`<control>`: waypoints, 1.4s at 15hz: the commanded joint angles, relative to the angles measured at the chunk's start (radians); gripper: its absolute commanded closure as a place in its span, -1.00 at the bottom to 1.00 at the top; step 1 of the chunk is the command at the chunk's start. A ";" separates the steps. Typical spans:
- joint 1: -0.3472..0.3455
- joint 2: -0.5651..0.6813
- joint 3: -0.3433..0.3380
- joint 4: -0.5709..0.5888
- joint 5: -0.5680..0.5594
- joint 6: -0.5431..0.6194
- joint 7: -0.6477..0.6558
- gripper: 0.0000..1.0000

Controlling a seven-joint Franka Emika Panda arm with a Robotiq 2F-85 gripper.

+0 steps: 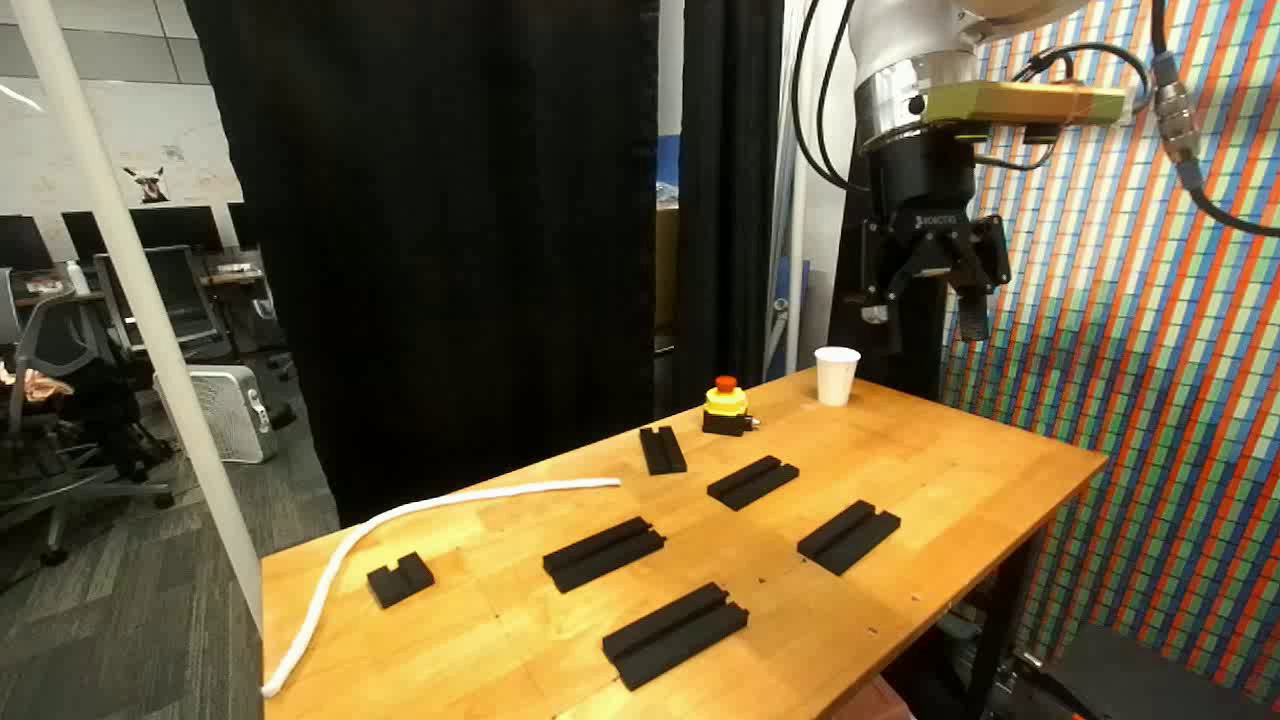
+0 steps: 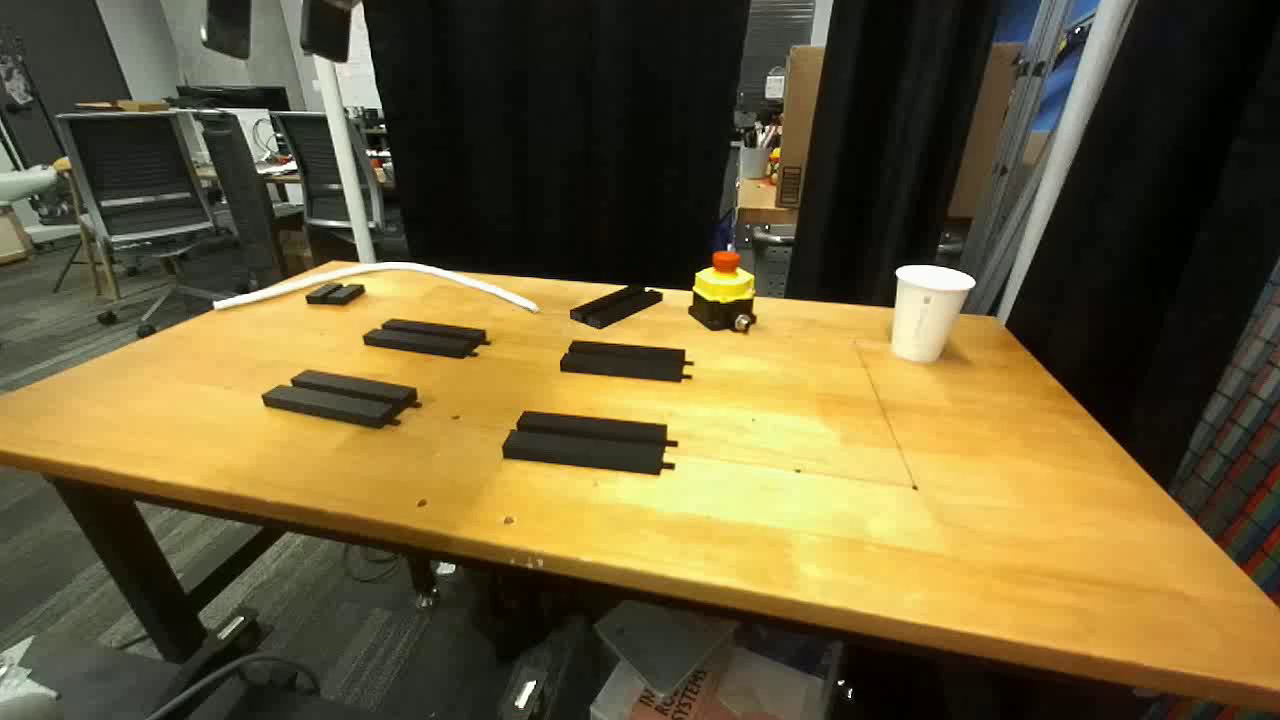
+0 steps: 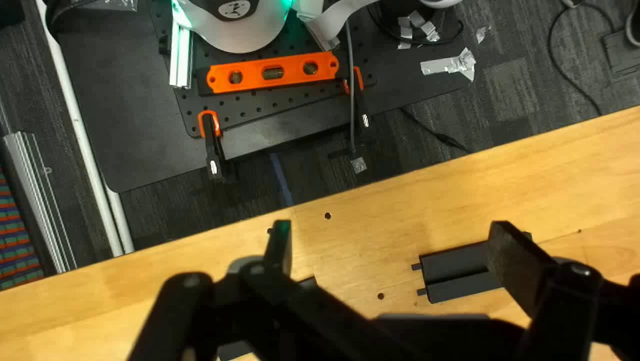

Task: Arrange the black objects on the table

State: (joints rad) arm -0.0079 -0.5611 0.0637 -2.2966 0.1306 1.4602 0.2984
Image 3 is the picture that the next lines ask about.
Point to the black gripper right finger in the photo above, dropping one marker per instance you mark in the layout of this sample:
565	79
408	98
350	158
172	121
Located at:
526	274

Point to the orange spirit level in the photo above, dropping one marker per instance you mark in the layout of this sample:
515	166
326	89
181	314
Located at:
253	74

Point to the grey ribbed aluminium rail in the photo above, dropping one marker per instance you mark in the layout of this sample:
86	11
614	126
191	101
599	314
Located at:
37	193

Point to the small silver tape piece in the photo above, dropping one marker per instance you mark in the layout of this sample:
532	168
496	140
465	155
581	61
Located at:
405	30
427	28

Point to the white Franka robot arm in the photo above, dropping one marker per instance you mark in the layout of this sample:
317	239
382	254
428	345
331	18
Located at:
226	37

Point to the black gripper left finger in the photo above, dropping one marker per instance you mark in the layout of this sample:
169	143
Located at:
281	248

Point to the white plastic part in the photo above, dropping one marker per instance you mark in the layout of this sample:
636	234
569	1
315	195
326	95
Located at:
450	65

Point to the silver aluminium extrusion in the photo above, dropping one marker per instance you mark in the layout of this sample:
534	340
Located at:
178	61

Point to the colourful patterned wall panel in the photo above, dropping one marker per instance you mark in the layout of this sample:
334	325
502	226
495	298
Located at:
16	248

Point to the white floor rail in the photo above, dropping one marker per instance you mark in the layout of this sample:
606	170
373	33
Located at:
85	138

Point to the black round stand base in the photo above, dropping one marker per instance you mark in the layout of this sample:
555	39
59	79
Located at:
449	20

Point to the black floor mat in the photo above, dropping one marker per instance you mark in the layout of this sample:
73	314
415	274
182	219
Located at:
120	101

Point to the black grooved track piece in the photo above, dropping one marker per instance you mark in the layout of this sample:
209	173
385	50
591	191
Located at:
453	274

